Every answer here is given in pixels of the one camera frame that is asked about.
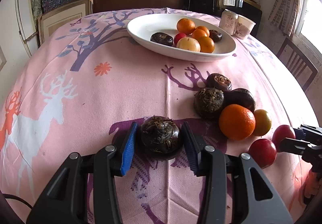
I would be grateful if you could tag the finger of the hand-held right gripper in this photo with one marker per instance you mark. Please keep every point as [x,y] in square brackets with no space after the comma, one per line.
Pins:
[308,130]
[291,145]

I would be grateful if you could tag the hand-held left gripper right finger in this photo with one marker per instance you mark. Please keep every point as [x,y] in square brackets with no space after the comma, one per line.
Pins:
[190,148]

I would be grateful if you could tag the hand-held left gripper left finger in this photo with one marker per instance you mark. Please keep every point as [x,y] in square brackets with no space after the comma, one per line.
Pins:
[128,148]

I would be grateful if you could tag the dark red plum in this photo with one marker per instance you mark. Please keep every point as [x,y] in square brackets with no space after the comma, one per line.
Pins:
[283,133]
[263,153]

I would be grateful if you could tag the dark brown water chestnut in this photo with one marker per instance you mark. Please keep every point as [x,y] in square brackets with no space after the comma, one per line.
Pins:
[208,103]
[215,35]
[218,81]
[242,98]
[161,39]
[160,135]

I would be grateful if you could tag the yellow fruit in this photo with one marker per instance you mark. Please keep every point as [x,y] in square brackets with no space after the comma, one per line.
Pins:
[188,44]

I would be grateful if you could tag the round orange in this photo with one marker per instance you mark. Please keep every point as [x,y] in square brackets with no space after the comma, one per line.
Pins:
[236,122]
[202,31]
[206,44]

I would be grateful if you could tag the red cherry tomato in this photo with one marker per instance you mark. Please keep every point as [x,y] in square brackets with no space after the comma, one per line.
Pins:
[179,37]

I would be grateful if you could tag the orange mandarin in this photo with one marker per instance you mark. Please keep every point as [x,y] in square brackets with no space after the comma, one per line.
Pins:
[185,25]

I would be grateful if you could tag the white oval plate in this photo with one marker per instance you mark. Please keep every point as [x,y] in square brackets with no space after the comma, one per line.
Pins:
[151,25]

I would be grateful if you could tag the yellow-green orange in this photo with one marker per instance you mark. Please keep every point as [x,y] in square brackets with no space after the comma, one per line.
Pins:
[263,123]

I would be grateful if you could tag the pink deer print tablecloth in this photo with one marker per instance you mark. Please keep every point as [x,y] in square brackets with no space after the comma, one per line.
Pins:
[100,100]

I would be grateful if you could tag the dark wooden chair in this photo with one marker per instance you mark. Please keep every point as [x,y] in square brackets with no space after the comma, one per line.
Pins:
[296,62]

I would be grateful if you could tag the bright window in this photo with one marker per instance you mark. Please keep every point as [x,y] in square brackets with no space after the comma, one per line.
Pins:
[310,12]

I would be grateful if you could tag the white paper cup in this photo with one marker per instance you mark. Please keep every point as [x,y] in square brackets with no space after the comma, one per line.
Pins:
[244,27]

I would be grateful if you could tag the pale drink can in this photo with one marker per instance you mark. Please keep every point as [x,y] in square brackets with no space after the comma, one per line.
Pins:
[227,22]

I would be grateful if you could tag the pale framed picture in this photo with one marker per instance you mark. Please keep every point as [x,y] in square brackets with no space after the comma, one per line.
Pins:
[63,20]

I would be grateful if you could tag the white door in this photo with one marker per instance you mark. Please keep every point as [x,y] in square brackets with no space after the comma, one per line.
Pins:
[25,12]

